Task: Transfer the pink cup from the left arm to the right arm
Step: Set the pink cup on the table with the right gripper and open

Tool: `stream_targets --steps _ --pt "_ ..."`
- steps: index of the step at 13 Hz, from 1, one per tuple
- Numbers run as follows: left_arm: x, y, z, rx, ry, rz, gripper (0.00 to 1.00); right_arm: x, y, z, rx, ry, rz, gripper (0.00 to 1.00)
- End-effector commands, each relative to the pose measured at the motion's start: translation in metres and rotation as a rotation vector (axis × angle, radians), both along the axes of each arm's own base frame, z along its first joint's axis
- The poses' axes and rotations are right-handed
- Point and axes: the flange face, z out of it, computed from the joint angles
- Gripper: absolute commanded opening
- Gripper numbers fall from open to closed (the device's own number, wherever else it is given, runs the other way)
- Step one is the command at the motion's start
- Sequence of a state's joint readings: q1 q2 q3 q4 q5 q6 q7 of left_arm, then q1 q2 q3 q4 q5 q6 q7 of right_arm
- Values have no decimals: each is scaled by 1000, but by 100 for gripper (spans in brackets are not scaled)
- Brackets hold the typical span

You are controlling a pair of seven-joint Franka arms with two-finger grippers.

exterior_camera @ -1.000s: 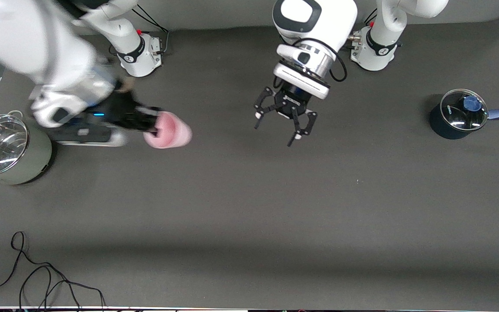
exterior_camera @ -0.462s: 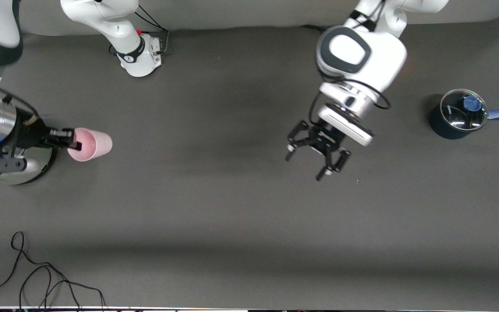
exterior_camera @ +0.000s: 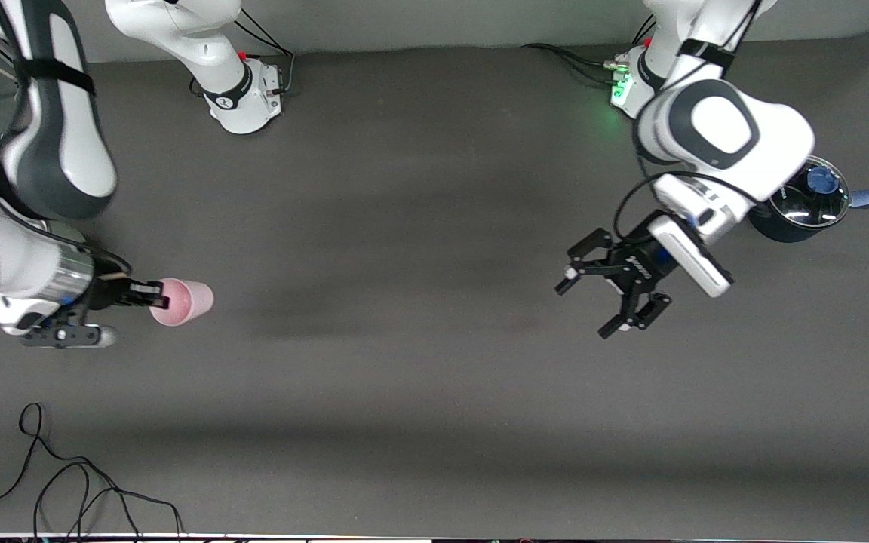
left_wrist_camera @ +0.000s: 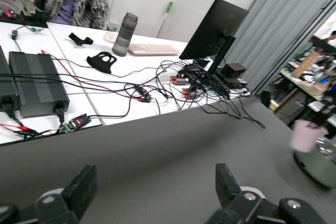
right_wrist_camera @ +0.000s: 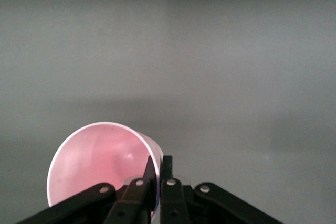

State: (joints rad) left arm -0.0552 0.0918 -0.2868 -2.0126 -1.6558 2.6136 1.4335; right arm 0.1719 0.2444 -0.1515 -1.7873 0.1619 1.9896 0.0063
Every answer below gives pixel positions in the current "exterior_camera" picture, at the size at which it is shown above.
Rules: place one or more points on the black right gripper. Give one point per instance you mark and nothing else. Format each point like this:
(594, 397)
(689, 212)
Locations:
(112, 292)

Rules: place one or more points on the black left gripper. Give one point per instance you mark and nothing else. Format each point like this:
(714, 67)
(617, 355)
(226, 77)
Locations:
(637, 268)

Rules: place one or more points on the pink plastic cup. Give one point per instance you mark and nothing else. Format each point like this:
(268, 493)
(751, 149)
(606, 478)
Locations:
(189, 302)

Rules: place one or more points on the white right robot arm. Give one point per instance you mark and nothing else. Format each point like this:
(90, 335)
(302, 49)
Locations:
(65, 151)

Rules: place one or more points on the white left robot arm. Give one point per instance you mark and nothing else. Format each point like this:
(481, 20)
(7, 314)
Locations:
(721, 128)

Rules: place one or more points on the dark blue saucepan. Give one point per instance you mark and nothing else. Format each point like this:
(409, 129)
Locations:
(781, 226)

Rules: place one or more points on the glass lid blue knob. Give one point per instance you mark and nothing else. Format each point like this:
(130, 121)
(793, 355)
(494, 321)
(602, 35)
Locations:
(827, 207)

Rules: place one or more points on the dark grey table mat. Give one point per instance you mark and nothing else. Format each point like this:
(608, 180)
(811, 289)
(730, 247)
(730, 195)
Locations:
(404, 377)

